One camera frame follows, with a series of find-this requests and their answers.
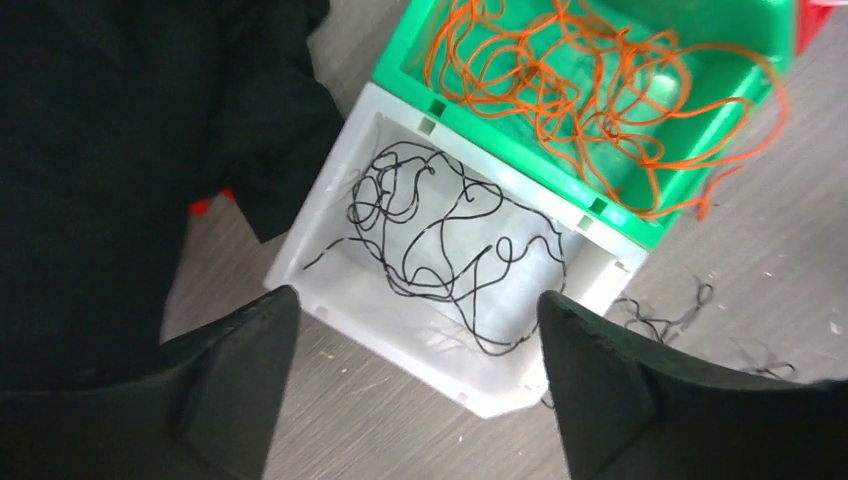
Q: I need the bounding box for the orange cable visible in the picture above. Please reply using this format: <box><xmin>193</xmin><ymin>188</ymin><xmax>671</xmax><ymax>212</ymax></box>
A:
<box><xmin>422</xmin><ymin>0</ymin><xmax>793</xmax><ymax>223</ymax></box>

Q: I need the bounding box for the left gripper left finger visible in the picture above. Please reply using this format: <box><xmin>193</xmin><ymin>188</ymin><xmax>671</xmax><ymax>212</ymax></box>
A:
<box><xmin>1</xmin><ymin>286</ymin><xmax>301</xmax><ymax>479</ymax></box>

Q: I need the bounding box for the black thin cable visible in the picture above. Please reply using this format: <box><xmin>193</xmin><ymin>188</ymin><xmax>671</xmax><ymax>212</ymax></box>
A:
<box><xmin>539</xmin><ymin>278</ymin><xmax>796</xmax><ymax>409</ymax></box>
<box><xmin>303</xmin><ymin>140</ymin><xmax>568</xmax><ymax>358</ymax></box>

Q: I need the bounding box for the green plastic bin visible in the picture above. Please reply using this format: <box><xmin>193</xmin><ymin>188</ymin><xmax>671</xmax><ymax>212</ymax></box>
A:
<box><xmin>373</xmin><ymin>1</ymin><xmax>797</xmax><ymax>248</ymax></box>

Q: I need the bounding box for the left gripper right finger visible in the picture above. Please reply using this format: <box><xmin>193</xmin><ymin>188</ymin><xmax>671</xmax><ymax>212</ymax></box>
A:
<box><xmin>537</xmin><ymin>291</ymin><xmax>847</xmax><ymax>479</ymax></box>

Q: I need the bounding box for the red plastic bin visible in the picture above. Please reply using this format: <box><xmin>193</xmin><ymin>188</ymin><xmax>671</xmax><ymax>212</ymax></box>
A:
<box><xmin>795</xmin><ymin>0</ymin><xmax>835</xmax><ymax>56</ymax></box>

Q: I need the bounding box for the red t-shirt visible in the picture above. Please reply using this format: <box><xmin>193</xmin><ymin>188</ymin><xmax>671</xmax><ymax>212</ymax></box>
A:
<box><xmin>188</xmin><ymin>187</ymin><xmax>238</xmax><ymax>217</ymax></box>

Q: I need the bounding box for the grey plastic bin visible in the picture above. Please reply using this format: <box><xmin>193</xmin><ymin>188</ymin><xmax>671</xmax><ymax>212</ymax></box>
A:
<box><xmin>264</xmin><ymin>83</ymin><xmax>648</xmax><ymax>418</ymax></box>

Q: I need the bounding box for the black t-shirt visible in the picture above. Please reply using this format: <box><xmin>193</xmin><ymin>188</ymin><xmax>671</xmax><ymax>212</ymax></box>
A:
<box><xmin>1</xmin><ymin>1</ymin><xmax>343</xmax><ymax>389</ymax></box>

